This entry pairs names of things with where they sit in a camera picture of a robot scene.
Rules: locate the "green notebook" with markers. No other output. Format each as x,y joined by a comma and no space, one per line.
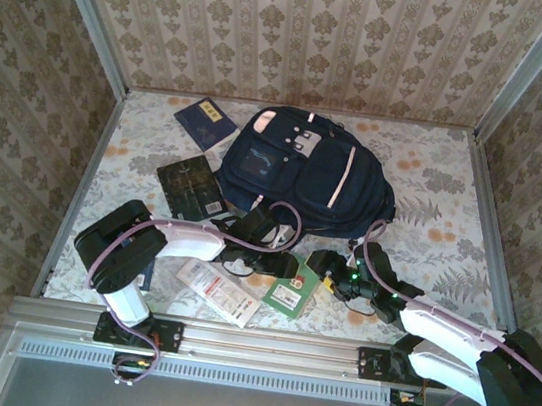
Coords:
288,296

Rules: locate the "white plastic packet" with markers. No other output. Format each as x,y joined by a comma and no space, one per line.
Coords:
218,291

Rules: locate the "navy blue backpack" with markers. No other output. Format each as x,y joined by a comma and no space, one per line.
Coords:
315,179

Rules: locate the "black book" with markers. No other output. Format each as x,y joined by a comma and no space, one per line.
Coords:
187,186

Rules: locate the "blue book with barcode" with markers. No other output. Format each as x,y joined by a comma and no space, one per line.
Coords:
147,276

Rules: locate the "navy book with yellow label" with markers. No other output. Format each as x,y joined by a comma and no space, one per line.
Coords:
206,123

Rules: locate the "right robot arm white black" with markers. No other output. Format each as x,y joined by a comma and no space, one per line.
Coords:
450,329

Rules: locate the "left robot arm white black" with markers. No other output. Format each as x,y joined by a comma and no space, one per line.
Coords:
190,242

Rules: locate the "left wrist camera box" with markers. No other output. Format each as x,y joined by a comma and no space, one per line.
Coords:
280,237

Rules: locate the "aluminium mounting rail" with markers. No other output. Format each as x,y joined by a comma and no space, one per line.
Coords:
271,347

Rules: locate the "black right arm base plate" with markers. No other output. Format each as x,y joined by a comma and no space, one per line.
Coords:
369,363

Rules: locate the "aluminium table side rail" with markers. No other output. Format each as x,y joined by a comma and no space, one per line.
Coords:
492,244
96,153

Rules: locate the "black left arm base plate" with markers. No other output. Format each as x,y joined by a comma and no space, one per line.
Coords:
171,335

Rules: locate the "aluminium frame post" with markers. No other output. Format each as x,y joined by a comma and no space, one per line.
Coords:
90,16
529,73

